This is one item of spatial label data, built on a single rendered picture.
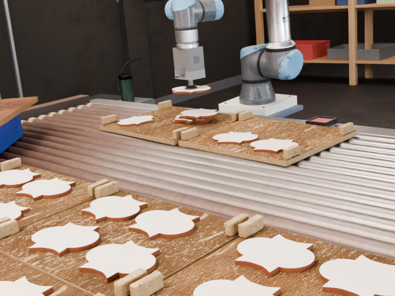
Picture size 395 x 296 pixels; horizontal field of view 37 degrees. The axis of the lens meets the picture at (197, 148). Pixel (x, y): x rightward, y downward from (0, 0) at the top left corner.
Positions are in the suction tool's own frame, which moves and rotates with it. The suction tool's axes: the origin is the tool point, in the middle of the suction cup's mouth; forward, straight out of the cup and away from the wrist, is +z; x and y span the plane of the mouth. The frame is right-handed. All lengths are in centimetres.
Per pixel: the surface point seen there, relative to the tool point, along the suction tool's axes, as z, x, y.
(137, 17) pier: -3, 244, -397
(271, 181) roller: 13, -23, 58
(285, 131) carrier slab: 11.0, 8.8, 34.0
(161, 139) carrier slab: 11.4, -18.3, 5.9
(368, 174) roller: 13, -5, 73
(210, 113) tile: 7.6, 3.9, 4.2
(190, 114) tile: 7.6, -0.9, -0.7
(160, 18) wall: 2, 285, -413
